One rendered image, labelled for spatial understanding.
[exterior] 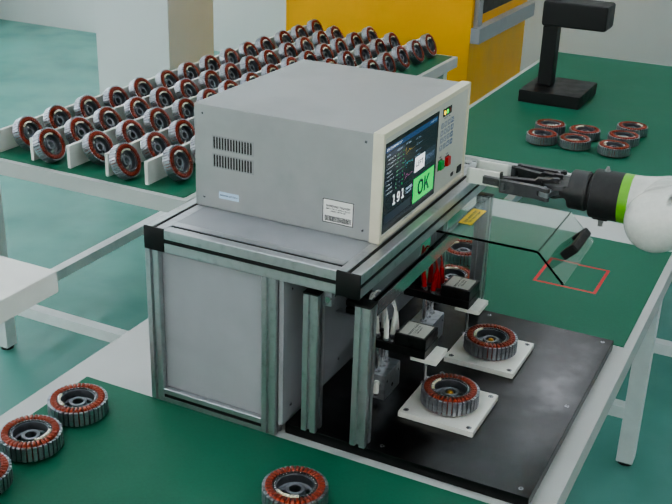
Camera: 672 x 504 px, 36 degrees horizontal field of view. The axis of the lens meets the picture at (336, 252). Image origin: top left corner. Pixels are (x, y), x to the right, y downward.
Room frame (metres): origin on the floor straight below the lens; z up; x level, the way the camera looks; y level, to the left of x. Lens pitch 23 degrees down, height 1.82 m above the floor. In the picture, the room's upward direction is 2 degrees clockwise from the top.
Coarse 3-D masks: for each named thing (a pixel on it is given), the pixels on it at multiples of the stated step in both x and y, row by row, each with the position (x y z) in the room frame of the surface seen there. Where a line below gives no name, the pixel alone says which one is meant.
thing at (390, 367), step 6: (390, 360) 1.77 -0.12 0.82; (396, 360) 1.78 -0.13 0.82; (384, 366) 1.75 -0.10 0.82; (390, 366) 1.75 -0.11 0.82; (396, 366) 1.76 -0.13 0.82; (378, 372) 1.73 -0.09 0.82; (384, 372) 1.73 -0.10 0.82; (390, 372) 1.73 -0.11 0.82; (396, 372) 1.76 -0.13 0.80; (378, 378) 1.72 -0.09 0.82; (384, 378) 1.71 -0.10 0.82; (390, 378) 1.73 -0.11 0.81; (396, 378) 1.76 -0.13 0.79; (384, 384) 1.71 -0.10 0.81; (390, 384) 1.74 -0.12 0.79; (396, 384) 1.76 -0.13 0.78; (384, 390) 1.71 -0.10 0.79; (390, 390) 1.74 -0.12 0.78; (378, 396) 1.72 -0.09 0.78; (384, 396) 1.71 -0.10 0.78
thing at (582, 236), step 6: (576, 234) 1.92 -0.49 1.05; (582, 234) 1.88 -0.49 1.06; (588, 234) 1.90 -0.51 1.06; (576, 240) 1.85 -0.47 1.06; (582, 240) 1.87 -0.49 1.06; (570, 246) 1.83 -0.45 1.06; (576, 246) 1.83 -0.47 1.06; (564, 252) 1.83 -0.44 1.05; (570, 252) 1.83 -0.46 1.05; (576, 252) 1.82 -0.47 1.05; (564, 258) 1.83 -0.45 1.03
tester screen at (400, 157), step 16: (432, 128) 1.88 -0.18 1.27; (400, 144) 1.74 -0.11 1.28; (416, 144) 1.81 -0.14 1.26; (432, 144) 1.89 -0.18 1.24; (400, 160) 1.75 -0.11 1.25; (432, 160) 1.89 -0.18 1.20; (400, 176) 1.75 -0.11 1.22; (416, 176) 1.82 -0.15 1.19; (384, 192) 1.69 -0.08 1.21; (384, 208) 1.69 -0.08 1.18; (384, 224) 1.69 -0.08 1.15
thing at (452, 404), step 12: (432, 384) 1.70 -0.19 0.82; (444, 384) 1.72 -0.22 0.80; (456, 384) 1.72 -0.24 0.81; (468, 384) 1.71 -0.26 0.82; (420, 396) 1.70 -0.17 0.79; (432, 396) 1.66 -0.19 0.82; (444, 396) 1.66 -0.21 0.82; (456, 396) 1.66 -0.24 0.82; (468, 396) 1.66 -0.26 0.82; (432, 408) 1.65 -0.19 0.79; (444, 408) 1.64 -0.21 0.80; (456, 408) 1.64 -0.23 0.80; (468, 408) 1.64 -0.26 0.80
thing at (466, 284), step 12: (456, 276) 1.97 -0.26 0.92; (408, 288) 1.96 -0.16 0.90; (420, 288) 1.96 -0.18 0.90; (444, 288) 1.92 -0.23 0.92; (456, 288) 1.92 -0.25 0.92; (468, 288) 1.92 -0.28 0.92; (432, 300) 1.93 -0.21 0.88; (444, 300) 1.92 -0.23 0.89; (456, 300) 1.91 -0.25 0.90; (468, 300) 1.90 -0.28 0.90; (480, 300) 1.94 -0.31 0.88; (432, 312) 1.99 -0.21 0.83; (468, 312) 1.90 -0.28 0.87; (480, 312) 1.90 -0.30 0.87
